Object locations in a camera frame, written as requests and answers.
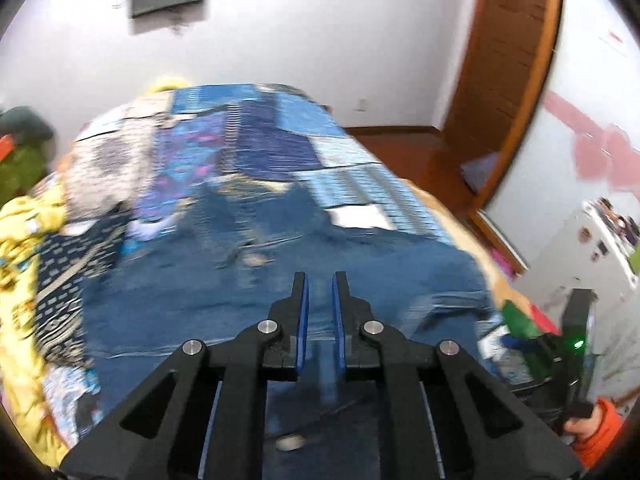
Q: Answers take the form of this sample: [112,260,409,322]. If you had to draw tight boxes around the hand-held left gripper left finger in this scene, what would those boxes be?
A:
[60,271,310,480]

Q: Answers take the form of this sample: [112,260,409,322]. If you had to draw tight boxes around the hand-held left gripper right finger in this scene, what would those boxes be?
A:
[331,271,583,480]

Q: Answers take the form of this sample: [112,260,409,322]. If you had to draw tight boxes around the blue denim jeans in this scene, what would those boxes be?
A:
[75,180,496,480]

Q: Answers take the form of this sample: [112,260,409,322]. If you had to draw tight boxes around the person's right forearm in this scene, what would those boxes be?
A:
[572,397,628,468]

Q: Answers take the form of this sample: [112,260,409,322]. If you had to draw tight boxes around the white refrigerator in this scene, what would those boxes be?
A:
[520,199,640,341]

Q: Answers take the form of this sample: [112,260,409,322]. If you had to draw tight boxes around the purple cloth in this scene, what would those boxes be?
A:
[459,152,502,195]

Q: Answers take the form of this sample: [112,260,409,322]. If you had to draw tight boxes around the patchwork quilt bed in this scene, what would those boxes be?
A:
[35,82,536,446]

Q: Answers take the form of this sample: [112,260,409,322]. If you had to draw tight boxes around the wooden baseboard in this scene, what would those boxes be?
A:
[345,125,442,136]

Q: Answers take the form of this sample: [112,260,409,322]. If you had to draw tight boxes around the wooden wardrobe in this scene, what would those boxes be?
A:
[442,0,566,273]

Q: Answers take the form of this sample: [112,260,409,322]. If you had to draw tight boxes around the yellow pillow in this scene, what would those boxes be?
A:
[147,75,192,95]

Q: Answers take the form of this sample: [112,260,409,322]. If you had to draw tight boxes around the yellow printed fleece blanket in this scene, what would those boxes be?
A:
[0,172,88,468]

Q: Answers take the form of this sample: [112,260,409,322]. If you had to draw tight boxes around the green cloth cover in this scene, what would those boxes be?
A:
[0,145,51,207]

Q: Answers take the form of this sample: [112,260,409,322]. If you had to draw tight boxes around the dark grey cloth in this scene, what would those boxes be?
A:
[0,106,55,143]

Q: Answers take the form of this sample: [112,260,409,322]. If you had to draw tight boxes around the pink wall sticker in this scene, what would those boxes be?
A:
[544,89,640,192]

